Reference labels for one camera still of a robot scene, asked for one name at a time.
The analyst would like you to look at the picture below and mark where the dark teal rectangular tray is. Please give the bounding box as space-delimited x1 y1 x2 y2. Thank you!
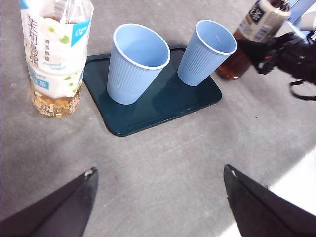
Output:
82 44 222 137

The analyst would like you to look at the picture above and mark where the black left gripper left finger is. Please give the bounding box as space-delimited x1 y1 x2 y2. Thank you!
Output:
0 167 99 237

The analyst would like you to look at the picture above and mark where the dark tea bottle beige label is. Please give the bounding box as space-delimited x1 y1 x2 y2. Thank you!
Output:
215 0 292 81

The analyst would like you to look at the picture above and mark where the jasmine oolong tea bottle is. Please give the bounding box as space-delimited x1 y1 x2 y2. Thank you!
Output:
19 0 95 119

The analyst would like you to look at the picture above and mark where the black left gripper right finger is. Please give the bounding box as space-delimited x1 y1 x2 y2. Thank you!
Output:
223 164 316 237

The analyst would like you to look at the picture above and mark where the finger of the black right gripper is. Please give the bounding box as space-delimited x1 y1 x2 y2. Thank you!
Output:
237 39 277 75

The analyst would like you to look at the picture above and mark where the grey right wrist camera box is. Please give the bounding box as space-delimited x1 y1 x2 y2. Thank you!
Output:
300 11 316 32

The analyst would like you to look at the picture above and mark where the blue ribbed plastic cup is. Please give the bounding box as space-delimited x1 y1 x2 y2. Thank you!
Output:
177 19 237 87
106 23 171 106

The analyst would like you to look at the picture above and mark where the black cable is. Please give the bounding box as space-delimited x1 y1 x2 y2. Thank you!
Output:
289 79 316 101

